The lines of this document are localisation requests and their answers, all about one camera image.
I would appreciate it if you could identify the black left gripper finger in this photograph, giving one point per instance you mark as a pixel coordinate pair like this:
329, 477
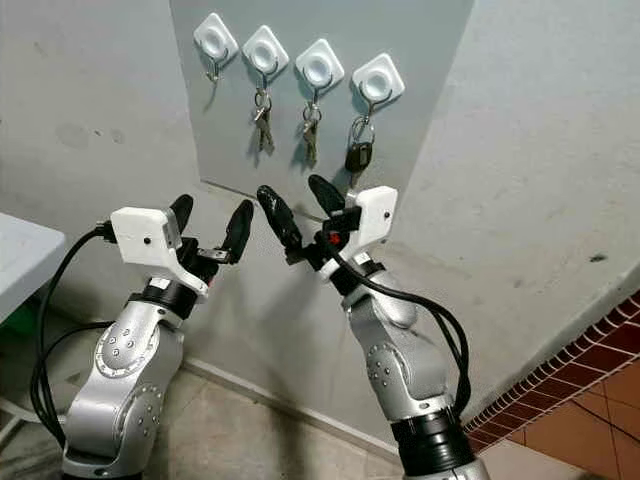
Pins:
240, 228
182, 208

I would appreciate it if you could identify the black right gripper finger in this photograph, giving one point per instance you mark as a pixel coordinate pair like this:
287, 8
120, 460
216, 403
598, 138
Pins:
327, 195
278, 220

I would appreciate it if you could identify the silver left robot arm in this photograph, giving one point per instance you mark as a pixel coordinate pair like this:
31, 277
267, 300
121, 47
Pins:
130, 370

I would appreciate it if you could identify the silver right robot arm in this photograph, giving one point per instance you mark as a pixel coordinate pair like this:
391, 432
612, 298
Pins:
405, 370

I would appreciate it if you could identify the black fob car key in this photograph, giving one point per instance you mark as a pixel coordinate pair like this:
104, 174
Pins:
357, 157

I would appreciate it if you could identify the white folding table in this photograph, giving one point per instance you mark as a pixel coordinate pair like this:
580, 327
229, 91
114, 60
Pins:
25, 255

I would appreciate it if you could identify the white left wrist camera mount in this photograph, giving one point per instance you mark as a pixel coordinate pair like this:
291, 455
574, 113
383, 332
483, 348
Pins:
145, 232

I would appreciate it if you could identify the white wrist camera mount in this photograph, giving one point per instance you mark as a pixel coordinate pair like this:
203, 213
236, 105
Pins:
372, 213
145, 232

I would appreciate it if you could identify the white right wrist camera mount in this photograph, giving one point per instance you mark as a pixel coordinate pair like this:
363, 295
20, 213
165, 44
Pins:
372, 213

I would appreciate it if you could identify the grey wall panel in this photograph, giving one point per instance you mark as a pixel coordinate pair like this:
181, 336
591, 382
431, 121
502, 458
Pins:
230, 150

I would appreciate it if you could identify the white square wall hook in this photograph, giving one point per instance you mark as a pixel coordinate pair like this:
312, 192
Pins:
378, 80
215, 38
319, 65
265, 50

